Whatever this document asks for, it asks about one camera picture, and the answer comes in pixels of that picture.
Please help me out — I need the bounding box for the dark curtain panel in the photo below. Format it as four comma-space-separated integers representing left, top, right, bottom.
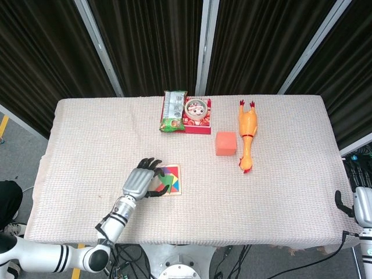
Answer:
0, 0, 117, 139
87, 0, 205, 97
286, 0, 372, 151
205, 0, 339, 95

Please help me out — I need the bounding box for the white sneaker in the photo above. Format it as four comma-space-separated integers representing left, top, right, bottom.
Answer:
3, 223, 28, 237

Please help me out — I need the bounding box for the orange rubber chicken toy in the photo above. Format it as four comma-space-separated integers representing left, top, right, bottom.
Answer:
238, 99, 260, 175

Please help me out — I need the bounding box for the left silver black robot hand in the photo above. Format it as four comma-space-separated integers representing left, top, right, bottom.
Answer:
121, 157, 173, 202

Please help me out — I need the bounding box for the green snack bag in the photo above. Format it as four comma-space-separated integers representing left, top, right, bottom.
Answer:
158, 90, 188, 134

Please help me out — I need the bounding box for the beige waffle tablecloth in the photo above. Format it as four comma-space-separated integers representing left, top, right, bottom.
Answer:
24, 94, 366, 252

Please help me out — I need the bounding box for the black equipment with cables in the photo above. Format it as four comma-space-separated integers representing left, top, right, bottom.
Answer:
342, 146, 372, 175

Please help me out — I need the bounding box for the orange foam cube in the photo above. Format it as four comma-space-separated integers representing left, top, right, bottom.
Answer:
214, 131, 238, 157

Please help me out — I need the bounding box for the black cable with plug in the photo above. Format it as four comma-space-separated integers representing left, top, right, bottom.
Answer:
290, 230, 360, 277

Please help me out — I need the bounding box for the large red tangram triangle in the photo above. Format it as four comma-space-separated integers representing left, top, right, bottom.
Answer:
153, 187, 179, 195

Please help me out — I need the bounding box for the wrist wire bundle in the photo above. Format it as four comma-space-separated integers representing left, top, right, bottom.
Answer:
95, 213, 117, 242

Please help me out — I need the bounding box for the grey metal frame rail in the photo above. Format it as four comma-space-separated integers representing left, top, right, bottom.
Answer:
0, 103, 49, 141
339, 139, 372, 157

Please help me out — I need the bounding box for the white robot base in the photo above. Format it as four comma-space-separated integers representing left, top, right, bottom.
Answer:
139, 243, 217, 279

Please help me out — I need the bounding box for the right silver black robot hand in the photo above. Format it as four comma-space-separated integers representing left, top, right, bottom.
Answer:
334, 167, 372, 228

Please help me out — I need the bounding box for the red box with bowl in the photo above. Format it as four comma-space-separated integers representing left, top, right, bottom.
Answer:
182, 97, 213, 135

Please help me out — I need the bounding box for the black trouser leg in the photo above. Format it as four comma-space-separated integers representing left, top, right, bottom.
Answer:
0, 180, 24, 231

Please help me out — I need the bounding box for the black floor cable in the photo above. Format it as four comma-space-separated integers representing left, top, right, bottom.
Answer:
100, 244, 152, 279
211, 244, 254, 279

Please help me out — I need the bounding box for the colourful tangram puzzle board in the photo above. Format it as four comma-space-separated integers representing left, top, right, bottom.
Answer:
149, 164, 184, 198

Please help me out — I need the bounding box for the grey metal frame post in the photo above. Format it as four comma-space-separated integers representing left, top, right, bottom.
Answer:
72, 0, 125, 97
195, 0, 219, 96
277, 0, 354, 95

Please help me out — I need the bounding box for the beige masking tape roll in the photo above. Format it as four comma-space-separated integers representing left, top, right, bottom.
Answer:
184, 98, 209, 120

